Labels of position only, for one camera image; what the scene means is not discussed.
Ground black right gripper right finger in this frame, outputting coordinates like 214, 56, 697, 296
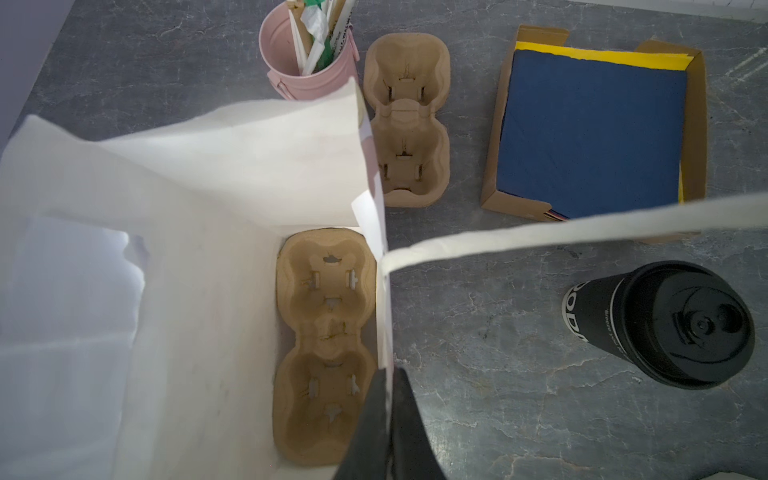
391, 367, 446, 480

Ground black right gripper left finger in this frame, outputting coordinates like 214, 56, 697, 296
333, 369, 390, 480

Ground single pulp cup carrier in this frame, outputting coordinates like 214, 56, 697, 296
273, 228, 377, 467

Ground black paper coffee cup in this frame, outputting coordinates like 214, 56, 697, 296
561, 274, 629, 361

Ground white cartoon gift bag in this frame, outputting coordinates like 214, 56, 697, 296
1, 83, 767, 479

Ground black coffee cup lid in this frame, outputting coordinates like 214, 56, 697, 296
615, 261, 756, 390

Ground blue napkin stack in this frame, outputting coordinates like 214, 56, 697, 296
496, 50, 687, 219

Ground stacked pulp cup carriers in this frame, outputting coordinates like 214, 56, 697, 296
363, 33, 451, 208

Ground pink metal straw bucket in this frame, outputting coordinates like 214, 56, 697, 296
258, 1, 360, 100

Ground wrapped straws bundle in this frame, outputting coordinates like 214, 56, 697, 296
284, 0, 357, 76

